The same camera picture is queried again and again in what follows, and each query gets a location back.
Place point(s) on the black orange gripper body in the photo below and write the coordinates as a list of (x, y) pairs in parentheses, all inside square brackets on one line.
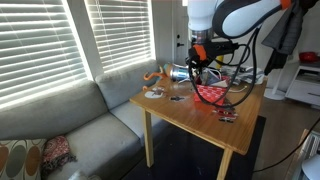
[(200, 55)]

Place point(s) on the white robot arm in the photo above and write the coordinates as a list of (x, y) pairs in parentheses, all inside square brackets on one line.
[(203, 13)]

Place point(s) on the red woven basket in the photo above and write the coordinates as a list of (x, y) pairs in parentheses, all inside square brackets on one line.
[(210, 93)]

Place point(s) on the white door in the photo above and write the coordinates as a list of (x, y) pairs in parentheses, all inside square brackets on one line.
[(181, 30)]

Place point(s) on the small dark sticker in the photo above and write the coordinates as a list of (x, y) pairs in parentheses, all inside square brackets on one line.
[(177, 98)]

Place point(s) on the blue white striped cloth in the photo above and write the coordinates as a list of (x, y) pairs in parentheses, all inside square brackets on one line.
[(248, 75)]

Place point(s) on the wooden table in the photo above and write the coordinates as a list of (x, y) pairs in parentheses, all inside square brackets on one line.
[(200, 116)]

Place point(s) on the orange octopus toy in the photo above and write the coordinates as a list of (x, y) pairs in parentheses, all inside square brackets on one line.
[(153, 76)]

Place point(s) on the round white sticker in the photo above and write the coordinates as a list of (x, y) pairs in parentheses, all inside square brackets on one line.
[(154, 93)]

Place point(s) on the white coat stand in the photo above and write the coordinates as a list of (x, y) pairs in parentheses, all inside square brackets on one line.
[(275, 91)]

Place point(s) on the narrow white window blind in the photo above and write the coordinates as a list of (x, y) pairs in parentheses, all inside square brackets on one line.
[(123, 30)]

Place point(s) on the black rug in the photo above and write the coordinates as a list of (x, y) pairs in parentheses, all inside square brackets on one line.
[(186, 156)]

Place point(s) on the dark grey hanging jacket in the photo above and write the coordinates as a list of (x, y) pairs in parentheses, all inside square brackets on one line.
[(286, 33)]

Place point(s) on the white cabinet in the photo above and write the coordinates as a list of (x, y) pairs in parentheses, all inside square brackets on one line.
[(305, 86)]

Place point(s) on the red object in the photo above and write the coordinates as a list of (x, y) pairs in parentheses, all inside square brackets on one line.
[(308, 57)]

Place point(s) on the grey sofa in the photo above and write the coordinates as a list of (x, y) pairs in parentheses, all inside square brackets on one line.
[(83, 126)]

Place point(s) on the white round object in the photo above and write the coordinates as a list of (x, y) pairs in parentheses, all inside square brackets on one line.
[(312, 168)]

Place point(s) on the wide white window blind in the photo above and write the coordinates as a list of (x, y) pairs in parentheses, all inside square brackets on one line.
[(36, 46)]

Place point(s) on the red paisley cloth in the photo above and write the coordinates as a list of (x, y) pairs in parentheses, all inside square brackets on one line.
[(56, 151)]

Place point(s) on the oval patterned pillow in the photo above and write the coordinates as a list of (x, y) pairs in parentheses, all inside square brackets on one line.
[(20, 160)]

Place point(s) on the yellow post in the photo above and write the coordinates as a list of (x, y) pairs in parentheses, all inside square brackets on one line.
[(219, 61)]

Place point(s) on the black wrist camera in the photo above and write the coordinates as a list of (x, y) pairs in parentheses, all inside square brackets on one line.
[(223, 47)]

